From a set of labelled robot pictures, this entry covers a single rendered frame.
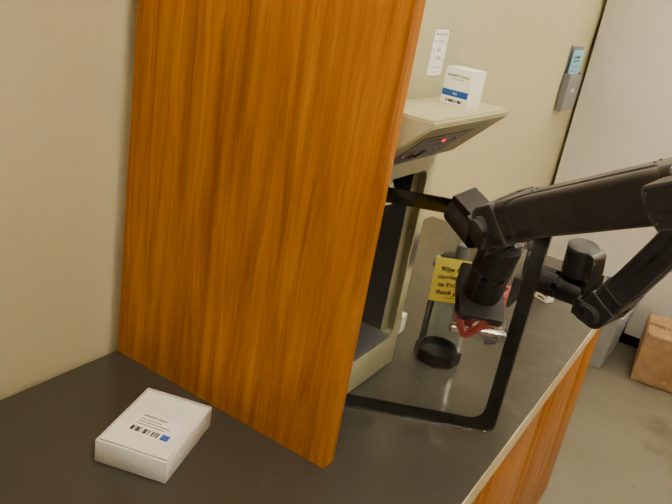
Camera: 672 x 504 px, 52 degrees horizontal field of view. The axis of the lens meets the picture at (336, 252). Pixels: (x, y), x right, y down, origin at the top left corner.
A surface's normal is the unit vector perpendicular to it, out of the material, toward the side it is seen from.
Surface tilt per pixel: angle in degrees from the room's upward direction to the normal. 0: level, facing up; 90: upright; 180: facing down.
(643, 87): 90
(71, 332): 90
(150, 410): 0
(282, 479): 0
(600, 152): 90
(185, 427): 0
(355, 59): 90
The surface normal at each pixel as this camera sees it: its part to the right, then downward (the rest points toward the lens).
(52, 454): 0.17, -0.92
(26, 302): 0.83, 0.33
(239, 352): -0.54, 0.22
